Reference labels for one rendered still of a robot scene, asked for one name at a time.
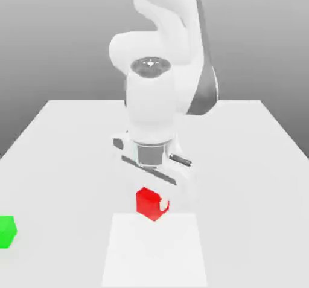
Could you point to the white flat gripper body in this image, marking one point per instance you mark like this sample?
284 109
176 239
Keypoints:
154 175

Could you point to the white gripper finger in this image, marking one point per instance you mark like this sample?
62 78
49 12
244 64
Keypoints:
164 204

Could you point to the small red cube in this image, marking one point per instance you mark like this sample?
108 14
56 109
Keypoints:
147 203

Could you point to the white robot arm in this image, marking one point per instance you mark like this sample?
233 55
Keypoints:
149 104

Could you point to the small green cube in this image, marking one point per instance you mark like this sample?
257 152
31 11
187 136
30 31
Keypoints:
6 231

